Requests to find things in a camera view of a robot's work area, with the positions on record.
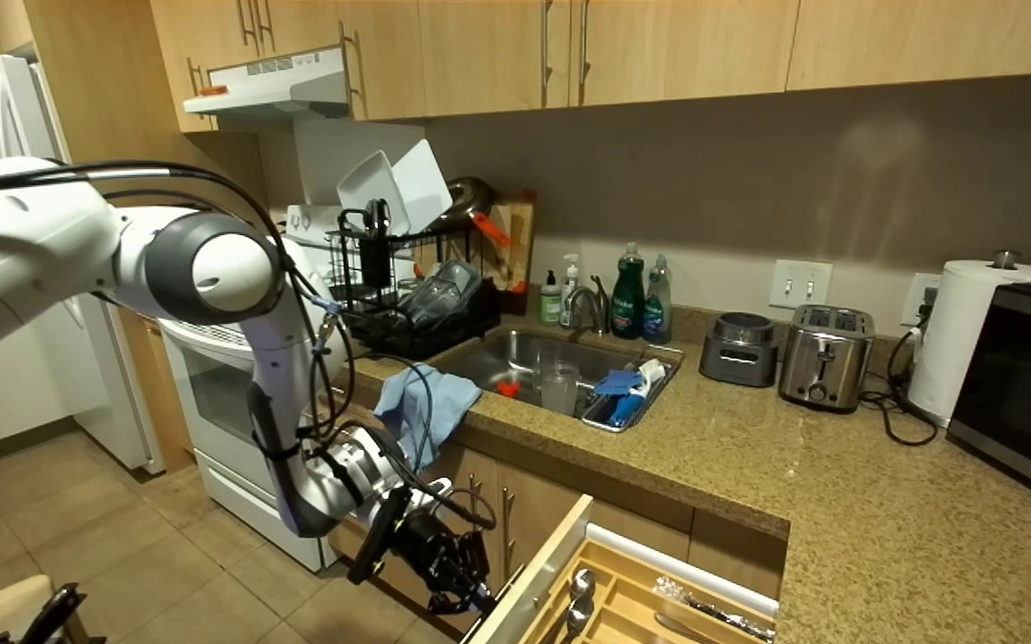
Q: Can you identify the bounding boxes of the black appliance power cord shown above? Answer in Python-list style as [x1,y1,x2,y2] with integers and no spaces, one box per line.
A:
[859,289,946,451]

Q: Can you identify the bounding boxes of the small grey kitchen appliance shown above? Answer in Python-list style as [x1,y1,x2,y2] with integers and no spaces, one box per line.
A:
[699,309,784,393]

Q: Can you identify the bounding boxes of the white wall switch plate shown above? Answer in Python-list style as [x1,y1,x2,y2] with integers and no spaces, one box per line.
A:
[767,253,839,312]

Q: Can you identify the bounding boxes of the black stainless microwave oven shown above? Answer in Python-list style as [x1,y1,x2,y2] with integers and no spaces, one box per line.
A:
[946,281,1031,518]

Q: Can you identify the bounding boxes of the clear drinking glass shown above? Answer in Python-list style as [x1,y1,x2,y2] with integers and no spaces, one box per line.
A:
[537,355,582,418]

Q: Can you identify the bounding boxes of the light blue cloth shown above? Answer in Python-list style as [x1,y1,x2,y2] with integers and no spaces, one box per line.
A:
[374,363,483,478]

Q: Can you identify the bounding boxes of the wooden cutting board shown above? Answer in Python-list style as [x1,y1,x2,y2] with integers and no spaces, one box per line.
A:
[483,195,539,320]

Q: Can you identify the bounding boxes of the clear plastic cutlery packet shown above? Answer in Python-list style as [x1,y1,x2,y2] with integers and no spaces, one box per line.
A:
[647,578,775,634]

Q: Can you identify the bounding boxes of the black wire dish rack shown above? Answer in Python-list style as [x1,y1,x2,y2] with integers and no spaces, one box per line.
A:
[334,202,507,364]

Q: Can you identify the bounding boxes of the small red object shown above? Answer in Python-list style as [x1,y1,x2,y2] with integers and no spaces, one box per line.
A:
[489,364,531,406]

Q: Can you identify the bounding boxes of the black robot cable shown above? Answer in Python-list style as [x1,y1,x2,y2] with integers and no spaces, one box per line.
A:
[0,158,507,534]

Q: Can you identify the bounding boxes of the white oven stove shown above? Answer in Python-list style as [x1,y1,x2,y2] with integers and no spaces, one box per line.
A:
[155,206,358,572]

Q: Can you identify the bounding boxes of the green dish soap bottle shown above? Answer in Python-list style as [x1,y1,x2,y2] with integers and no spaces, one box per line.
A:
[609,239,647,342]

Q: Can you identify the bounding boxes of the white paper towel roll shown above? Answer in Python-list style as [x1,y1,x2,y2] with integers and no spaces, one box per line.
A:
[902,249,1031,431]

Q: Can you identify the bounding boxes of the blue dish soap bottle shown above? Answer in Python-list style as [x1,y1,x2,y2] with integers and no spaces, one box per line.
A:
[642,252,677,346]

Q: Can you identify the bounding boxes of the wooden base cabinet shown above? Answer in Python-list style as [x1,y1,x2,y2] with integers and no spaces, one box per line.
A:
[334,399,795,644]

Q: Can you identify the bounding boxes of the white refrigerator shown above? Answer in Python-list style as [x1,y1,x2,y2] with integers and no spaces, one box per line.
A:
[0,52,168,478]

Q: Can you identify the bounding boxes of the wooden drawer with metal handle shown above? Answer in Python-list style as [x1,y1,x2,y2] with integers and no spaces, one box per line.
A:
[463,492,784,644]

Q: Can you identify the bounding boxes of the clear soap bottle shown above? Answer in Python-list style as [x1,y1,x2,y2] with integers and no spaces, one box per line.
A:
[556,252,590,334]

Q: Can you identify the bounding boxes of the white range hood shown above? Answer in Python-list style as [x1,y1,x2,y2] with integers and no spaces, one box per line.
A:
[179,43,358,126]

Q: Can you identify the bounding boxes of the black utensil holder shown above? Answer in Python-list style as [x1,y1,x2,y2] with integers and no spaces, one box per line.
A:
[358,231,393,293]

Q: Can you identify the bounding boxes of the metal sink faucet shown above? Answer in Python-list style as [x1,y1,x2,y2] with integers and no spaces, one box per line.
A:
[572,271,617,342]

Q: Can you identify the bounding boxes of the steel spoon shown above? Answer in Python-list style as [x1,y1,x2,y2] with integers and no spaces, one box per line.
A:
[557,563,602,636]

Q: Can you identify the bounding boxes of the stainless steel sink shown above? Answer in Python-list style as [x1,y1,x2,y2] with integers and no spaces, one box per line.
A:
[426,320,686,438]

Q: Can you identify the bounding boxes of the blue sponge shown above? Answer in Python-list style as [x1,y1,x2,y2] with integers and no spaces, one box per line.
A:
[590,363,652,406]

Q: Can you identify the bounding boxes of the wooden cutlery organizer tray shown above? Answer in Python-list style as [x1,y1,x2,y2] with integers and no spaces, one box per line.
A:
[522,541,782,644]

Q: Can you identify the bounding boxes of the orange handled utensil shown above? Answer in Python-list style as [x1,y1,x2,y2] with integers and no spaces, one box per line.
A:
[463,207,522,262]

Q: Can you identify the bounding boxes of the dark cooking pot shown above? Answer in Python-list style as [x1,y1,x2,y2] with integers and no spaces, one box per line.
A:
[444,171,502,221]

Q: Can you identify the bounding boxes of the clear plastic container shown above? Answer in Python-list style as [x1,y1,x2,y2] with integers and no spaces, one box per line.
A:
[403,259,488,334]

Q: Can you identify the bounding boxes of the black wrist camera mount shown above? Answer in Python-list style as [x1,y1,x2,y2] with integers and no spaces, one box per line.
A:
[345,480,414,592]

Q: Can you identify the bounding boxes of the stainless steel toaster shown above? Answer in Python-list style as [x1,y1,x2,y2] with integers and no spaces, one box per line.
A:
[775,301,876,416]

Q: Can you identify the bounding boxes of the white wall outlet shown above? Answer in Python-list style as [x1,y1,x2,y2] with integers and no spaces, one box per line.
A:
[900,269,946,331]

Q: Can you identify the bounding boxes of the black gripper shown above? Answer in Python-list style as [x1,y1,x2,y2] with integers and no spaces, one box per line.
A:
[397,498,506,619]

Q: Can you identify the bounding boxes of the wooden upper cabinets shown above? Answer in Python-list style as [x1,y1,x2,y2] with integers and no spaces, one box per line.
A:
[0,0,1031,136]

